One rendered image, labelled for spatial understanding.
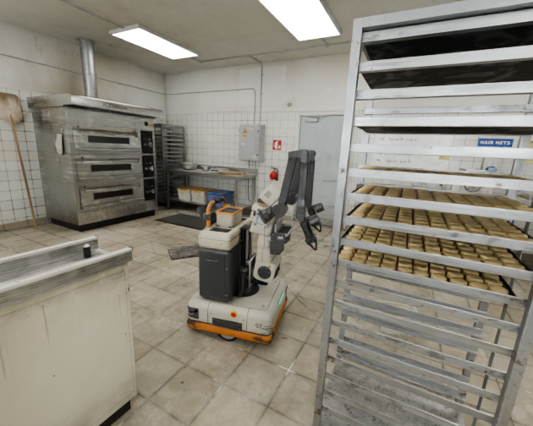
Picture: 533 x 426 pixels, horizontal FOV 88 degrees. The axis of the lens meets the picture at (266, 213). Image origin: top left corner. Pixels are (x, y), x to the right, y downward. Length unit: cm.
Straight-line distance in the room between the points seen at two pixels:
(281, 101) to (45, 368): 510
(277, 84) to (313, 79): 72
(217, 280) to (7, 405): 116
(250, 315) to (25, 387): 120
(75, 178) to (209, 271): 336
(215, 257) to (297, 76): 424
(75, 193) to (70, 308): 372
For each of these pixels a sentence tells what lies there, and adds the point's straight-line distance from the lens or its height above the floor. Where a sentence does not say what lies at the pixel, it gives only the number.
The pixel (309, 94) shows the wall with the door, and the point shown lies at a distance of 544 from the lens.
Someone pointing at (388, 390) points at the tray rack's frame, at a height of 15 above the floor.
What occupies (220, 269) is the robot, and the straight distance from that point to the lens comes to 201.
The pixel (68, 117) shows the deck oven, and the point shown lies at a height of 170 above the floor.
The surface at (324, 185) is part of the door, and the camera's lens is 528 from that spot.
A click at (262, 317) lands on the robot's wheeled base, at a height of 26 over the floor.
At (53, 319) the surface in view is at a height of 72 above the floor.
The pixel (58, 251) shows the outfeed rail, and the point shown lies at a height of 87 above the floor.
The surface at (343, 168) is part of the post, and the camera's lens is 105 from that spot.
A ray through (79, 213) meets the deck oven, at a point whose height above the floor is 31.
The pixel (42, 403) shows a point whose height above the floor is 39.
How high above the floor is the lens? 139
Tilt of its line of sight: 13 degrees down
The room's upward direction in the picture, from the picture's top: 3 degrees clockwise
